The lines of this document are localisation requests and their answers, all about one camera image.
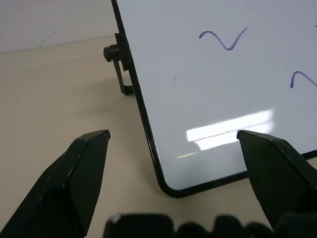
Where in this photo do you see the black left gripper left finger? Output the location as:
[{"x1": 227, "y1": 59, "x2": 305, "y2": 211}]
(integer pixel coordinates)
[{"x1": 0, "y1": 129, "x2": 111, "y2": 238}]

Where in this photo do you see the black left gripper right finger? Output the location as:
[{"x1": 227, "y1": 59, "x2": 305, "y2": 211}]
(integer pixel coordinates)
[{"x1": 236, "y1": 129, "x2": 317, "y2": 231}]

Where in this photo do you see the black framed whiteboard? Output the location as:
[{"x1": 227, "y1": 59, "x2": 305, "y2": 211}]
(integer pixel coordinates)
[{"x1": 110, "y1": 0, "x2": 317, "y2": 198}]

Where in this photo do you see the black whiteboard stand bracket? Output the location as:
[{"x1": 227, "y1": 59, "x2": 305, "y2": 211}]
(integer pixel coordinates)
[{"x1": 103, "y1": 32, "x2": 135, "y2": 95}]

